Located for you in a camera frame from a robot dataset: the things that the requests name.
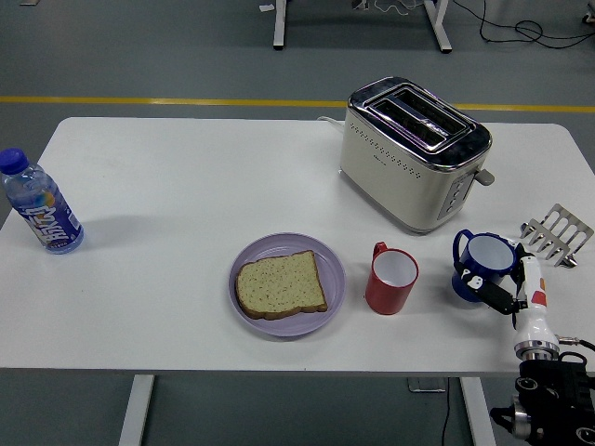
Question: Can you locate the cream and chrome toaster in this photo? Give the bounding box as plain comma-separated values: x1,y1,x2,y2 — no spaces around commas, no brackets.
337,75,496,236

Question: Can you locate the black floor cable loop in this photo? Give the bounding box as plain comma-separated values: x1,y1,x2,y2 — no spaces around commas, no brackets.
453,0,595,49

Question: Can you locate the metal toast rack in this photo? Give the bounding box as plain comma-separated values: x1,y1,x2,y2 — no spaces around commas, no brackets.
519,203,595,269

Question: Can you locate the purple round plate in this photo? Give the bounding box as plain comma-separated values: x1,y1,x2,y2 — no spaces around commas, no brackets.
227,231,348,339

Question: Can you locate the slice of bread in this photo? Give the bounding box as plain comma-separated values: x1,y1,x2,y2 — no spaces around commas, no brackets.
234,249,329,321

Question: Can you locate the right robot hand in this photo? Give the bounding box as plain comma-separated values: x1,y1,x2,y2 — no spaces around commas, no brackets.
454,241,562,348

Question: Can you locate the white table leg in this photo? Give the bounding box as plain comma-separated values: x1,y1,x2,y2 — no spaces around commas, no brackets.
459,376,497,446
117,374,156,446

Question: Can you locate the white floor cable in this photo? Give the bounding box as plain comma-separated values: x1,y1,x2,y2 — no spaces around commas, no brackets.
374,0,422,15

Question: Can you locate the red enamel cup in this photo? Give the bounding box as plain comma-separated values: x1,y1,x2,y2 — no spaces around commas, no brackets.
364,241,420,316

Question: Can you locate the white background desk leg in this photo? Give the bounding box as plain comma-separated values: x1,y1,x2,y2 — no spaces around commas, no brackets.
422,0,454,54
272,0,289,51

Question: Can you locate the blue-capped drink bottle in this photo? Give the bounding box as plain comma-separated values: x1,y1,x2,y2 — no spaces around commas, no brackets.
0,147,86,256

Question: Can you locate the blue enamel cup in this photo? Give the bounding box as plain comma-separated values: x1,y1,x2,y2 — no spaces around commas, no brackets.
451,229,518,303

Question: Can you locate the grey floor socket plate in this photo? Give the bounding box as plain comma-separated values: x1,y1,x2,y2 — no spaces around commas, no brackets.
407,376,447,394

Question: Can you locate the black cable under table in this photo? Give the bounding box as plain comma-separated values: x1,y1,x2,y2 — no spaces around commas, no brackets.
440,376,453,446

